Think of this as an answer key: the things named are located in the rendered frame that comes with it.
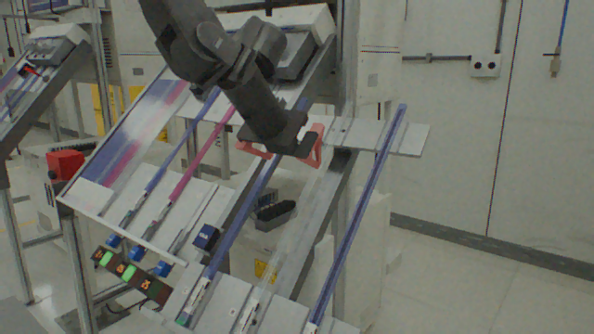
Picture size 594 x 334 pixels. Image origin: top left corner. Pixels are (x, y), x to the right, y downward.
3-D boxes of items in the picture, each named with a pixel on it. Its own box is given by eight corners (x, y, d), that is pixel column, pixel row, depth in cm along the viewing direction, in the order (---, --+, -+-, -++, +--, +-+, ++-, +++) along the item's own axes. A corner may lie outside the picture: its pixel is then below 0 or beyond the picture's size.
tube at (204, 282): (187, 327, 62) (181, 325, 61) (180, 324, 63) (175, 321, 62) (308, 101, 83) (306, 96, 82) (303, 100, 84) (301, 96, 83)
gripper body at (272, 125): (258, 113, 62) (237, 81, 57) (311, 119, 57) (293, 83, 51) (239, 145, 59) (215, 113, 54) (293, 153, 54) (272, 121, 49)
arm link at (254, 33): (165, 67, 49) (191, 35, 43) (201, 10, 55) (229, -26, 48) (239, 119, 55) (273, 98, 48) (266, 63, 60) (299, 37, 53)
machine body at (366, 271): (291, 429, 122) (290, 255, 105) (166, 334, 163) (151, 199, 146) (382, 322, 171) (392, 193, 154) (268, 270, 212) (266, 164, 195)
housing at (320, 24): (332, 63, 108) (313, 22, 98) (219, 62, 137) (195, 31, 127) (343, 44, 111) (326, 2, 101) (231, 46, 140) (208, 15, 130)
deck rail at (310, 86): (211, 282, 82) (193, 272, 78) (205, 278, 84) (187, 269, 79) (342, 51, 108) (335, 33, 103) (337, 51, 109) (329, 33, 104)
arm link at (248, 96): (206, 84, 48) (242, 83, 46) (226, 47, 51) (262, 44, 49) (233, 120, 53) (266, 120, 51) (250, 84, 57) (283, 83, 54)
